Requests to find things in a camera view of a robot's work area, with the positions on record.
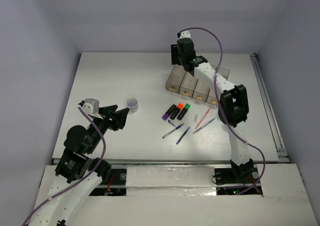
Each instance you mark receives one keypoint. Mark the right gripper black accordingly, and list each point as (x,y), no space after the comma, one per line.
(175,52)

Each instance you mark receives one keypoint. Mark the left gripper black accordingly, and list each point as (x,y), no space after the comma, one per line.
(107,118)

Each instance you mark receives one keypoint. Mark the clear jar purple clips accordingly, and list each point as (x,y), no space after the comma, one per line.
(132,104)

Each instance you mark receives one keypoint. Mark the orange cap highlighter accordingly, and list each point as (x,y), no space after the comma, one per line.
(176,111)

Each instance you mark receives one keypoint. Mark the green cap highlighter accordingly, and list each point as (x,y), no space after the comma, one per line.
(183,111)

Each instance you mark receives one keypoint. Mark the purple cap highlighter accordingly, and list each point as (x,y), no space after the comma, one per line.
(169,112)

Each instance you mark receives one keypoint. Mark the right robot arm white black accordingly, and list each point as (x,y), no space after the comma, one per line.
(233,109)

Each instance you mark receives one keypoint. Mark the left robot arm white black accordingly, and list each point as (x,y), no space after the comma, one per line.
(81,167)

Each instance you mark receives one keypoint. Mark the clear four-compartment organizer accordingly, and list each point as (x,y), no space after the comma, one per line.
(181,82)

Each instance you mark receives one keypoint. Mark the blue pen left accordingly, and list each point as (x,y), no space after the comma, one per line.
(176,128)

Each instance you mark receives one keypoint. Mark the red pen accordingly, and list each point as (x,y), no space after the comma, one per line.
(202,118)

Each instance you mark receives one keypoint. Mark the blue pen middle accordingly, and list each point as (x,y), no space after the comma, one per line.
(182,136)

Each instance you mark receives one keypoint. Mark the clear blue pen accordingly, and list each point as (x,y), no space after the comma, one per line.
(203,126)

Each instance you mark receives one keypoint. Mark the white foam board front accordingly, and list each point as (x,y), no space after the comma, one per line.
(184,196)

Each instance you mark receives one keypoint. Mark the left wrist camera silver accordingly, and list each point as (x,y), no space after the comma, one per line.
(90,106)

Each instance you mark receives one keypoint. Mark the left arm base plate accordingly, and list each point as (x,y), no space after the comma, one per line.
(117,178)

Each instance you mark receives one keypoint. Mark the aluminium rail right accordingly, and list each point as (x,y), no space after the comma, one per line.
(275,131)

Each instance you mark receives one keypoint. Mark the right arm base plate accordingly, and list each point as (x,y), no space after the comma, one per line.
(226,176)

